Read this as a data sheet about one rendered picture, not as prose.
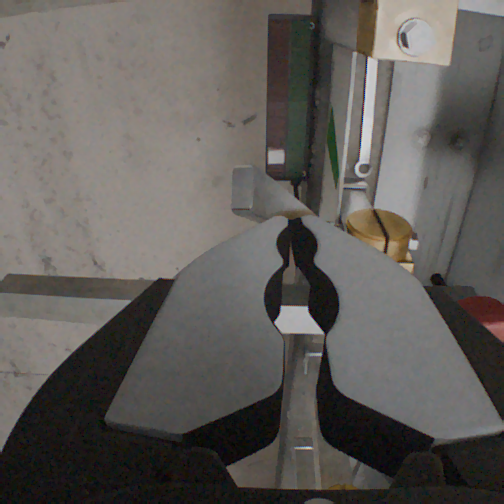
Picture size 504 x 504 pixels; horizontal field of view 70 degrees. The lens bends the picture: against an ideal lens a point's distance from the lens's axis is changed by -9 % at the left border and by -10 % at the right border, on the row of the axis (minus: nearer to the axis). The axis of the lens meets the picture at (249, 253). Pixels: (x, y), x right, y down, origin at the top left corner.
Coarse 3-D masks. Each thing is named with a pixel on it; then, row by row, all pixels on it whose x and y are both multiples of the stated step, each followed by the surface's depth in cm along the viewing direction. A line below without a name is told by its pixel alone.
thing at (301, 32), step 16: (304, 32) 34; (304, 48) 35; (304, 64) 36; (304, 80) 37; (304, 96) 38; (304, 112) 38; (288, 128) 39; (304, 128) 39; (288, 144) 40; (304, 144) 40; (288, 160) 41; (288, 176) 42
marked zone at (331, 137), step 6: (330, 114) 36; (330, 120) 37; (330, 126) 37; (330, 132) 37; (330, 138) 37; (330, 144) 37; (330, 150) 37; (336, 150) 33; (330, 156) 37; (336, 156) 33; (330, 162) 36; (336, 162) 33; (336, 168) 33; (336, 174) 33; (336, 180) 33; (336, 186) 33
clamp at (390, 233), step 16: (368, 208) 31; (352, 224) 28; (368, 224) 28; (384, 224) 28; (400, 224) 28; (368, 240) 27; (384, 240) 27; (400, 240) 27; (416, 240) 29; (400, 256) 28
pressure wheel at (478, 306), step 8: (432, 280) 37; (440, 280) 36; (472, 296) 28; (480, 296) 28; (464, 304) 28; (472, 304) 28; (480, 304) 27; (488, 304) 27; (496, 304) 28; (472, 312) 27; (480, 312) 27; (488, 312) 27; (496, 312) 27; (480, 320) 26; (488, 320) 26; (496, 320) 26; (488, 328) 26; (496, 328) 26; (496, 336) 26
